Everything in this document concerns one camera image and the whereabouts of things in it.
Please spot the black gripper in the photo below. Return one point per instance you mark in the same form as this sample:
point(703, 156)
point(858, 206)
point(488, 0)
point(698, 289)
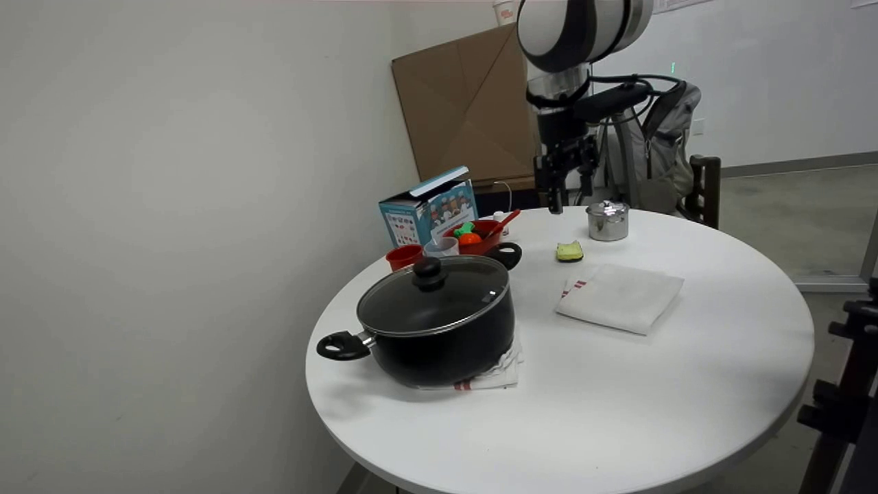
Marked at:
point(565, 137)

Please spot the white towel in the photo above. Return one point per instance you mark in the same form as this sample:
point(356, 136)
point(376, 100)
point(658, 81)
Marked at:
point(621, 296)

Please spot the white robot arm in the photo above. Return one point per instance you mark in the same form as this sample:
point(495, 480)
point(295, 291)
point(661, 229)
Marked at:
point(577, 31)

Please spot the small steel lid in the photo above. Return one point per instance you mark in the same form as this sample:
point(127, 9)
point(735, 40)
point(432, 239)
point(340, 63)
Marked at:
point(606, 208)

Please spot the green yellow sponge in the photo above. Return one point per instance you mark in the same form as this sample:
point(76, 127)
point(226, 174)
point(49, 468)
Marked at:
point(569, 251)

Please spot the red bowl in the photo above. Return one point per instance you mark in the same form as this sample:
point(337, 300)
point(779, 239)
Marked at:
point(492, 229)

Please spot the small steel pot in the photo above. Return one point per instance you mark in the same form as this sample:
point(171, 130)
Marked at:
point(606, 230)

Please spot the green toy vegetable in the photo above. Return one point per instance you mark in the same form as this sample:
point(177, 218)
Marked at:
point(465, 229)

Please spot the orange toy vegetable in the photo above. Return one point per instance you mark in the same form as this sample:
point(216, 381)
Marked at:
point(469, 239)

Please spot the grey backpack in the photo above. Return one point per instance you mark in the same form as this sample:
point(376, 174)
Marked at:
point(654, 155)

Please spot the brown cardboard board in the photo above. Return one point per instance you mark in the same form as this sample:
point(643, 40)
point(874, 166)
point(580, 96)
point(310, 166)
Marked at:
point(466, 100)

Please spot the clear measuring cup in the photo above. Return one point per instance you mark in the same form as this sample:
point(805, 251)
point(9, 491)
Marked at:
point(439, 245)

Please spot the blue white carton box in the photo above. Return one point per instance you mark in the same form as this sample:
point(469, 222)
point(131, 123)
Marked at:
point(426, 208)

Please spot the glass lid with black knob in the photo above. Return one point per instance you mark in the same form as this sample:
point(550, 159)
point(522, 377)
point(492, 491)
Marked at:
point(457, 296)

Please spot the black chair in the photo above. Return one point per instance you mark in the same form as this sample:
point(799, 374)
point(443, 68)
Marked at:
point(703, 193)

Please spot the red cup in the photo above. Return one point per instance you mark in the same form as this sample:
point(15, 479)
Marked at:
point(404, 255)

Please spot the black cooking pot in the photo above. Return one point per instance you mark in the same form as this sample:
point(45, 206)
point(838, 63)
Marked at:
point(443, 351)

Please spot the black tripod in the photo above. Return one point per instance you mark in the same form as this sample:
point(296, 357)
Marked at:
point(845, 392)

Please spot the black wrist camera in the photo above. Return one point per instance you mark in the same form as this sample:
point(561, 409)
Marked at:
point(617, 96)

